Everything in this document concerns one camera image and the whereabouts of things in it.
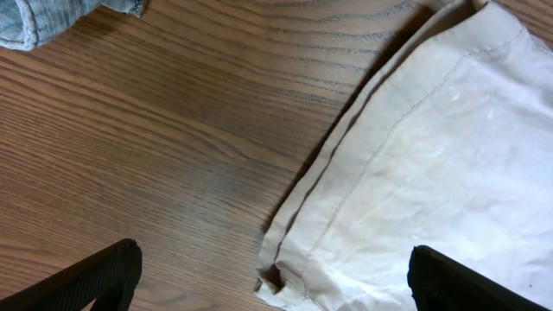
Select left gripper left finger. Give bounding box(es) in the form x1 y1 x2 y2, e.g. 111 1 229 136
1 238 143 311

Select beige khaki shorts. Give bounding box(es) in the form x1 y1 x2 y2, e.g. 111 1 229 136
256 1 552 310

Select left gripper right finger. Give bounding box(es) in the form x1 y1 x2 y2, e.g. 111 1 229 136
407 245 547 311

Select folded light blue denim shorts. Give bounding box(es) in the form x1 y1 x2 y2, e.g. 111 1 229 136
1 0 147 51

